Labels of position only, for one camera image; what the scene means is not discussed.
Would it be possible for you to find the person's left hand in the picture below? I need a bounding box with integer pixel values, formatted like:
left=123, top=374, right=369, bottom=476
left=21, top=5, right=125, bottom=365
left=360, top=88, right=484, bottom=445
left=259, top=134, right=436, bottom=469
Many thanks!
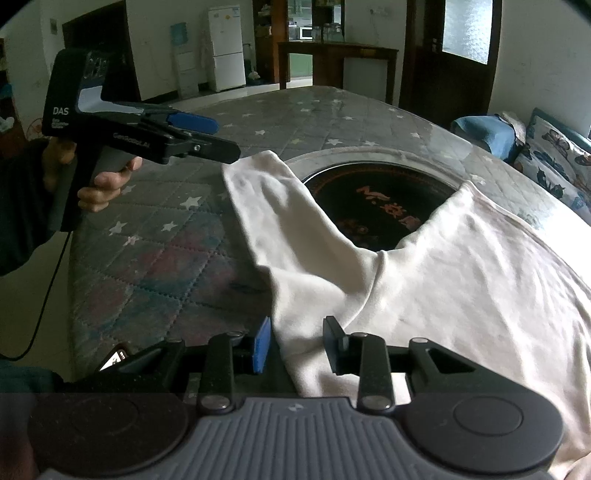
left=41, top=137, right=145, bottom=214

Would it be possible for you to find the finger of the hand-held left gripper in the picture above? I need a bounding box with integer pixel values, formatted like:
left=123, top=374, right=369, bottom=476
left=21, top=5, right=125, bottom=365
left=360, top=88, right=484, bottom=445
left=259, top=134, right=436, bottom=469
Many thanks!
left=143, top=117, right=242, bottom=164
left=139, top=104, right=219, bottom=136

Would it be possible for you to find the black round induction cooktop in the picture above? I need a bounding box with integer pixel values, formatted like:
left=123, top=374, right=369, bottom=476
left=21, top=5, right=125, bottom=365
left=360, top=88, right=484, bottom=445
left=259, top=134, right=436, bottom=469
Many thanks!
left=302, top=161, right=462, bottom=252

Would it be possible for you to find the dark wooden shelf cabinet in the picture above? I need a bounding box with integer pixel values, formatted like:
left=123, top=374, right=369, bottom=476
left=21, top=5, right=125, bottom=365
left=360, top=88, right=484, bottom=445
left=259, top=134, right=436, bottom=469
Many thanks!
left=252, top=0, right=345, bottom=84

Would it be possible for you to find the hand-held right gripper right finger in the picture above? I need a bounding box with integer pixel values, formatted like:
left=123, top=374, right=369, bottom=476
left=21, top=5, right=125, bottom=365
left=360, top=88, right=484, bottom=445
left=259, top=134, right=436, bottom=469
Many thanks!
left=322, top=315, right=481, bottom=414

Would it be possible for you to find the white refrigerator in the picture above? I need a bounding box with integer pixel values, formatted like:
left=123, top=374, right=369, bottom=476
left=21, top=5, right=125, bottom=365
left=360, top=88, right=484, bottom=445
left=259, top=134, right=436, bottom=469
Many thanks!
left=207, top=6, right=247, bottom=93

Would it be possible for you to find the dark wooden glass door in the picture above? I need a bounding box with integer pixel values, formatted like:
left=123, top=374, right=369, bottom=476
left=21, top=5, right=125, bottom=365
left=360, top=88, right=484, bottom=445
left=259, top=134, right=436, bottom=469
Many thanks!
left=399, top=0, right=502, bottom=118

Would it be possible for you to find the long butterfly print pillow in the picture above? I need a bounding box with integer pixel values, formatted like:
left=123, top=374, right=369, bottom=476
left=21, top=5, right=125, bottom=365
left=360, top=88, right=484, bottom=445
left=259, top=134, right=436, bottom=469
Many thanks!
left=515, top=108, right=591, bottom=210

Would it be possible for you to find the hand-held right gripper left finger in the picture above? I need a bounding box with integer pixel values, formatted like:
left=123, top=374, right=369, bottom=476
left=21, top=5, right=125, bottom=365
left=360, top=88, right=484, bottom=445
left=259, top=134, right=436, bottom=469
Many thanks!
left=120, top=316, right=274, bottom=415

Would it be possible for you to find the beige cloth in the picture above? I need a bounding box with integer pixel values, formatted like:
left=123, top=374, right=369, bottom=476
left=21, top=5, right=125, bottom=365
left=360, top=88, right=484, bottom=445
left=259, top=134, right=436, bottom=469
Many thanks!
left=501, top=111, right=527, bottom=144

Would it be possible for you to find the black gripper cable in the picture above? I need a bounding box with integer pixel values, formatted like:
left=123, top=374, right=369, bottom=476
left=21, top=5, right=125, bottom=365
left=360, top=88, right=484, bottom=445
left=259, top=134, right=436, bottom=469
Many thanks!
left=0, top=228, right=72, bottom=361

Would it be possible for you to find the blue towel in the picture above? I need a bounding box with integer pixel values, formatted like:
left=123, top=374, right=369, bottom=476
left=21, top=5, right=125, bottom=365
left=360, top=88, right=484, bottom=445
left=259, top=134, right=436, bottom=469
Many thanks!
left=450, top=113, right=518, bottom=158

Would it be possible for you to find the dark wooden counter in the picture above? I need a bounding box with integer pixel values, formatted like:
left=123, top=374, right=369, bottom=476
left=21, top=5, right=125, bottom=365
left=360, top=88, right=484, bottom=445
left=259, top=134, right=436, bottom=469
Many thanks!
left=278, top=41, right=399, bottom=104

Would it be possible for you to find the white water dispenser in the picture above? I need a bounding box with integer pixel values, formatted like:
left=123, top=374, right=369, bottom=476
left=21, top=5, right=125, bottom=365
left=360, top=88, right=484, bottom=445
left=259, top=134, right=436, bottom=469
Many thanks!
left=171, top=23, right=199, bottom=95

